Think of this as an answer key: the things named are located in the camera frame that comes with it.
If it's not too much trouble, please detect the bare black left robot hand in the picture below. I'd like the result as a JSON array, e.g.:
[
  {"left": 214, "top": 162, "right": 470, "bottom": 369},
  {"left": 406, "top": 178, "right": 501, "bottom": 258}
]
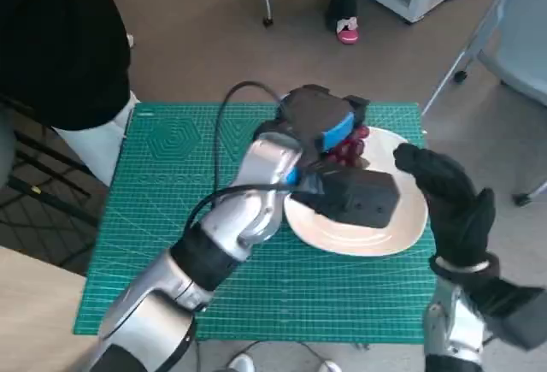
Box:
[{"left": 275, "top": 84, "right": 369, "bottom": 163}]

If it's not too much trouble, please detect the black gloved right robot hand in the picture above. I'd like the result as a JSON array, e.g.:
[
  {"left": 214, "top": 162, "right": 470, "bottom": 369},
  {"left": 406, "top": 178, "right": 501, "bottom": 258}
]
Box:
[{"left": 392, "top": 143, "right": 497, "bottom": 269}]

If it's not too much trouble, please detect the red toy grape bunch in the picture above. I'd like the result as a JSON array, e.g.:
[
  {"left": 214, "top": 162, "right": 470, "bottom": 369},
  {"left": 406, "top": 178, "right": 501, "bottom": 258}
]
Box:
[{"left": 326, "top": 126, "right": 371, "bottom": 166}]

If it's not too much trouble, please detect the white plate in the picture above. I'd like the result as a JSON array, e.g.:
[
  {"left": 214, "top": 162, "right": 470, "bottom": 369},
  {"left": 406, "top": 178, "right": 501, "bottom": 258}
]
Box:
[{"left": 283, "top": 126, "right": 429, "bottom": 257}]

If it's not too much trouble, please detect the person with pink slippers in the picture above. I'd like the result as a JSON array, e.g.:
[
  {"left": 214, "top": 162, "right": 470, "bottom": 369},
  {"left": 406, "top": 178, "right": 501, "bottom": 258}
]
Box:
[{"left": 323, "top": 0, "right": 361, "bottom": 44}]

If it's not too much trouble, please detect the green cutting mat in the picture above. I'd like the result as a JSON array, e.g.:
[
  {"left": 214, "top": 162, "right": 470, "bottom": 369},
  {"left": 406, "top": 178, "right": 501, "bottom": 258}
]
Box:
[{"left": 70, "top": 101, "right": 437, "bottom": 343}]

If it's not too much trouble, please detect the light blue chair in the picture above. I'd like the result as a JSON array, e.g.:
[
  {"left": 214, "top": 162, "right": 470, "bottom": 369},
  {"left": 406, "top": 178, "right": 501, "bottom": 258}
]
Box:
[{"left": 421, "top": 0, "right": 547, "bottom": 207}]

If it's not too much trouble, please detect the white left robot foot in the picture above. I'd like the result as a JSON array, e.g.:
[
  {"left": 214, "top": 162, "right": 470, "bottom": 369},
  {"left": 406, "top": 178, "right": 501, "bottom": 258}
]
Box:
[{"left": 228, "top": 353, "right": 256, "bottom": 372}]

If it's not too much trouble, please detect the beige wooden desk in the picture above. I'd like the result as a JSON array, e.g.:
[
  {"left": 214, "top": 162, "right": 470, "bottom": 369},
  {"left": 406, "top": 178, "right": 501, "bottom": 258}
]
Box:
[{"left": 0, "top": 245, "right": 89, "bottom": 372}]

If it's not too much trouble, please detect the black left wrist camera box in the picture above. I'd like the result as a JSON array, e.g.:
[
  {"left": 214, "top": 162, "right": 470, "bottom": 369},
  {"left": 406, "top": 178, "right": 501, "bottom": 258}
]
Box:
[{"left": 292, "top": 169, "right": 403, "bottom": 230}]

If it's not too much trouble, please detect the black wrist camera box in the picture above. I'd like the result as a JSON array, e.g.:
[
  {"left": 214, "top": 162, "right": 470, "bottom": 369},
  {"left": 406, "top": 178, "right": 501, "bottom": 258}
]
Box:
[
  {"left": 292, "top": 169, "right": 403, "bottom": 230},
  {"left": 465, "top": 275, "right": 547, "bottom": 351}
]

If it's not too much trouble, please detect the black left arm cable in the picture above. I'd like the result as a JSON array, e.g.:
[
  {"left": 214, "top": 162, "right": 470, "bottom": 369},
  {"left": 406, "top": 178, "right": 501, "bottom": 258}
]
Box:
[{"left": 185, "top": 81, "right": 285, "bottom": 232}]

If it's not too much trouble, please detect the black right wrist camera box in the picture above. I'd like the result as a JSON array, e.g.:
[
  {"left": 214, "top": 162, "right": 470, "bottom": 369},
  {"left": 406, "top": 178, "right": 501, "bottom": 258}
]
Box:
[{"left": 465, "top": 275, "right": 547, "bottom": 351}]

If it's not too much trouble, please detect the curved black cable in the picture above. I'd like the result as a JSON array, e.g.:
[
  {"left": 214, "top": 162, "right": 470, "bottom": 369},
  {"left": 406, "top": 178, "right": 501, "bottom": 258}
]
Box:
[{"left": 226, "top": 339, "right": 326, "bottom": 368}]

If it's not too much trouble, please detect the black mesh metal frame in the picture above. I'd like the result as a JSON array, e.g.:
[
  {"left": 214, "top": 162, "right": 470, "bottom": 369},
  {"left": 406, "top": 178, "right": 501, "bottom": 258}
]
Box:
[{"left": 0, "top": 89, "right": 108, "bottom": 270}]

